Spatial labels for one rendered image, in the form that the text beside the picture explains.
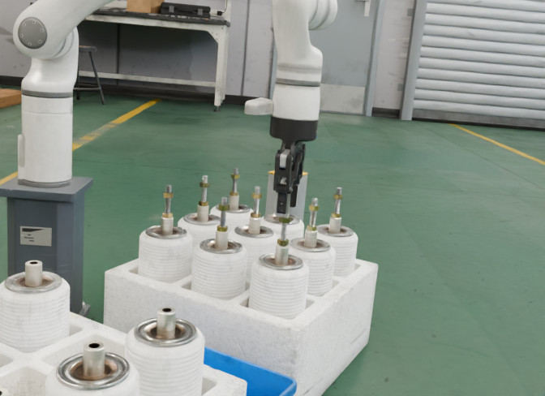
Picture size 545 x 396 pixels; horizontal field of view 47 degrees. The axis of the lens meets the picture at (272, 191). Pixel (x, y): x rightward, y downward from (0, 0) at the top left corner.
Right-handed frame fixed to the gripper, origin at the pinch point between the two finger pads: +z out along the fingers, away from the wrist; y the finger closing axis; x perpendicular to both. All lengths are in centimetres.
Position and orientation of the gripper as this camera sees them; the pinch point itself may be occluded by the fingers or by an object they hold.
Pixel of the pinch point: (286, 203)
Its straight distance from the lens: 102.7
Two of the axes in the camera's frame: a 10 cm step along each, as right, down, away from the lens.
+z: -0.9, 9.7, 2.3
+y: 2.1, -2.1, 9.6
